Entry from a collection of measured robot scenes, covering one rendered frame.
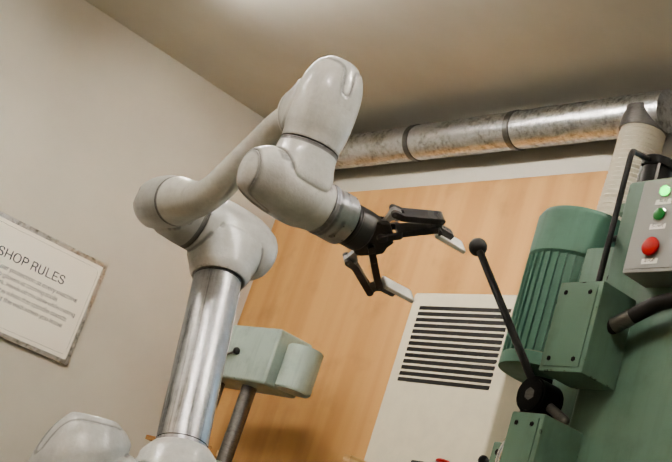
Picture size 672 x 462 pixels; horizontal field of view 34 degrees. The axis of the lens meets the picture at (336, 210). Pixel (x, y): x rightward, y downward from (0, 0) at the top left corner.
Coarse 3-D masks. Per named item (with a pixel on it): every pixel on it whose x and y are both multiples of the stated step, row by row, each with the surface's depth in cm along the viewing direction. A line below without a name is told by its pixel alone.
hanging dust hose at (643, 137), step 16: (624, 128) 376; (640, 128) 372; (656, 128) 372; (624, 144) 372; (640, 144) 371; (656, 144) 372; (624, 160) 370; (640, 160) 368; (608, 176) 374; (608, 192) 369; (608, 208) 364
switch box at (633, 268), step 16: (656, 192) 172; (640, 208) 173; (656, 208) 171; (640, 224) 172; (640, 240) 170; (640, 256) 169; (656, 256) 166; (624, 272) 170; (640, 272) 168; (656, 272) 165
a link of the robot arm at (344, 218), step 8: (344, 192) 183; (344, 200) 181; (352, 200) 184; (336, 208) 180; (344, 208) 181; (352, 208) 182; (360, 208) 184; (336, 216) 180; (344, 216) 181; (352, 216) 182; (328, 224) 180; (336, 224) 181; (344, 224) 181; (352, 224) 182; (312, 232) 183; (320, 232) 182; (328, 232) 182; (336, 232) 182; (344, 232) 182; (328, 240) 184; (336, 240) 183
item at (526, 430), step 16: (512, 416) 171; (528, 416) 168; (544, 416) 166; (512, 432) 169; (528, 432) 166; (544, 432) 165; (560, 432) 167; (576, 432) 169; (512, 448) 167; (528, 448) 165; (544, 448) 165; (560, 448) 167; (576, 448) 169
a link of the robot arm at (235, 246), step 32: (224, 224) 228; (256, 224) 233; (192, 256) 229; (224, 256) 226; (256, 256) 231; (192, 288) 225; (224, 288) 224; (192, 320) 219; (224, 320) 220; (192, 352) 215; (224, 352) 218; (192, 384) 211; (192, 416) 207; (160, 448) 201; (192, 448) 201
